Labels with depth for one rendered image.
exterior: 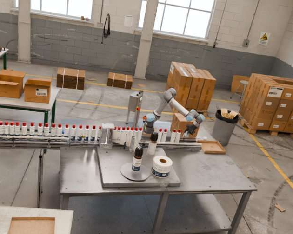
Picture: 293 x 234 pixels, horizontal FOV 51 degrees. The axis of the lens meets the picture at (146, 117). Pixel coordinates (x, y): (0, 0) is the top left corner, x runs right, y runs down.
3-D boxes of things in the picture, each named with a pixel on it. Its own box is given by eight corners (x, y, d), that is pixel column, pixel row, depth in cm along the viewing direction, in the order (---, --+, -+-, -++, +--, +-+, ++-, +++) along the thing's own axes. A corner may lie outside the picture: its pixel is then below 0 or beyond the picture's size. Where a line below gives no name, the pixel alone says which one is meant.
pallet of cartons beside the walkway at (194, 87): (207, 117, 719) (217, 81, 681) (172, 113, 703) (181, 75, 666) (193, 97, 826) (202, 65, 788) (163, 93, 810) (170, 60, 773)
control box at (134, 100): (127, 110, 358) (129, 94, 351) (133, 105, 373) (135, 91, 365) (135, 112, 356) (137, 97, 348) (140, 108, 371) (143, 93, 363)
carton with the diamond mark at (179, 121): (175, 139, 409) (179, 120, 397) (169, 130, 429) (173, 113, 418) (196, 139, 418) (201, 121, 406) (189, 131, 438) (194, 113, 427)
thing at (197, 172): (59, 194, 280) (59, 192, 279) (60, 119, 410) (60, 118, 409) (256, 191, 341) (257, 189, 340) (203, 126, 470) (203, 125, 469)
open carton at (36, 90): (21, 104, 436) (21, 79, 421) (27, 91, 480) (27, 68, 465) (49, 106, 446) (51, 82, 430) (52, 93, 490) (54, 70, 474)
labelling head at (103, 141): (99, 148, 349) (102, 128, 339) (98, 142, 360) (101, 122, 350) (111, 148, 353) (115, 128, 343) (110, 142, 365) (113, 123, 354)
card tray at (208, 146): (204, 152, 392) (205, 150, 391) (196, 142, 415) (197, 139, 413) (225, 153, 401) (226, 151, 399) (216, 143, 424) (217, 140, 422)
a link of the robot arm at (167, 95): (163, 91, 372) (193, 118, 364) (167, 88, 381) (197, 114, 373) (158, 98, 379) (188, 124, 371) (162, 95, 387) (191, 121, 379)
